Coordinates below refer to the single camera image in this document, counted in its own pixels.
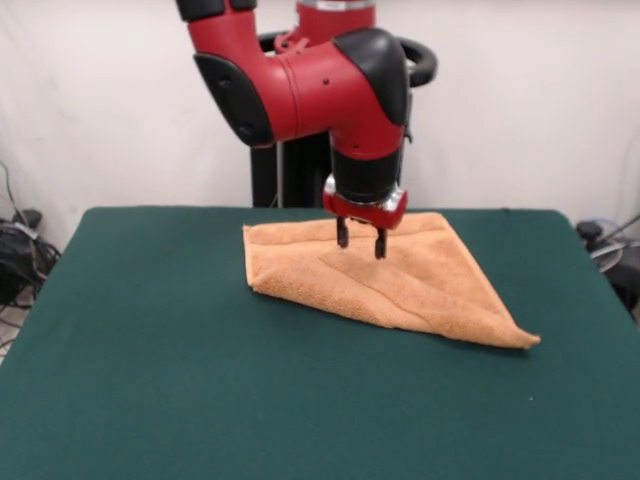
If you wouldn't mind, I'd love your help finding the tangle of black cables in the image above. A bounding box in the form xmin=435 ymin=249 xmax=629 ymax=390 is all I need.
xmin=0 ymin=159 xmax=62 ymax=351

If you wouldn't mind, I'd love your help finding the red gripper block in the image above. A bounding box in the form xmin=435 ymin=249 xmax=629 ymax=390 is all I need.
xmin=322 ymin=174 xmax=409 ymax=260

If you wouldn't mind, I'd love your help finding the tan terry towel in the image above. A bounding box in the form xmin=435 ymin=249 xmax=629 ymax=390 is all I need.
xmin=242 ymin=211 xmax=542 ymax=349

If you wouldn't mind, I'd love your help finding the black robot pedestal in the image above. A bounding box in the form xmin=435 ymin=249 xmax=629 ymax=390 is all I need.
xmin=249 ymin=32 xmax=439 ymax=209

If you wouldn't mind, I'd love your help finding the dark green table cloth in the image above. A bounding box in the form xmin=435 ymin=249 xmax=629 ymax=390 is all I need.
xmin=0 ymin=206 xmax=640 ymax=480

